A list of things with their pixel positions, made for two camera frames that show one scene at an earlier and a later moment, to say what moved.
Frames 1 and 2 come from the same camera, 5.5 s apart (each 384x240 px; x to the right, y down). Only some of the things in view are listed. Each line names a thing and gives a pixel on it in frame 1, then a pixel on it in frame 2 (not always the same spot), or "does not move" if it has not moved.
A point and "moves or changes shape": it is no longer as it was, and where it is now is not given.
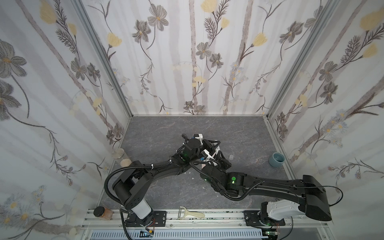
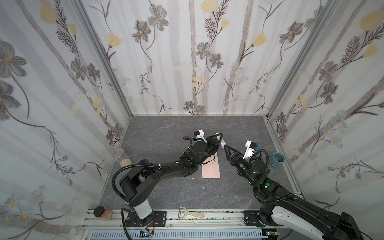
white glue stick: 217,149 moves or changes shape
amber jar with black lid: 104,214 does not move
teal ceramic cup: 277,160 does not move
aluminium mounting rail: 104,224 does not move
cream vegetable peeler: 182,212 does not move
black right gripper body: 223,163 -> 235,156
